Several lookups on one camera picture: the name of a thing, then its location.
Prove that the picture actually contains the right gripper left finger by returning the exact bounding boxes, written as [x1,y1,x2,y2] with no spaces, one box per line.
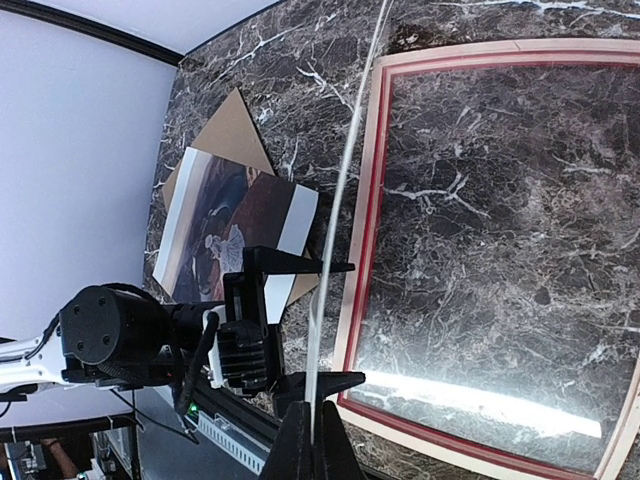
[259,402,313,480]

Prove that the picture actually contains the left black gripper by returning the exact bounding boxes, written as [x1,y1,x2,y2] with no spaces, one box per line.
[209,246,366,415]

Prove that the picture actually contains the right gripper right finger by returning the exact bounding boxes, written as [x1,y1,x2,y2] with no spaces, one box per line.
[319,401,366,480]

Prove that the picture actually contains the white photo mat border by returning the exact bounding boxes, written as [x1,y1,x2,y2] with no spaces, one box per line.
[304,0,393,443]

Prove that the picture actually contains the wooden picture frame red edge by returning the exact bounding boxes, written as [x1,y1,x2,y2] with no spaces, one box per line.
[332,37,640,480]

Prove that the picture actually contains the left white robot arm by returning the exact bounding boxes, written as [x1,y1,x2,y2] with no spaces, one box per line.
[1,247,322,417]

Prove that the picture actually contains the printed photo of painting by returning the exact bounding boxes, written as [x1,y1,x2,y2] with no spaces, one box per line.
[153,147,319,303]

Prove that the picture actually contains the grey slotted cable duct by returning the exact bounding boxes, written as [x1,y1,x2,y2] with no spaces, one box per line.
[196,411,269,475]

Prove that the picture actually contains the black front table rail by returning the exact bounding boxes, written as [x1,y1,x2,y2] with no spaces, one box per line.
[149,379,391,480]

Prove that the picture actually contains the left black corner post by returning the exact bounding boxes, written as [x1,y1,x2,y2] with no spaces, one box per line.
[1,0,184,67]

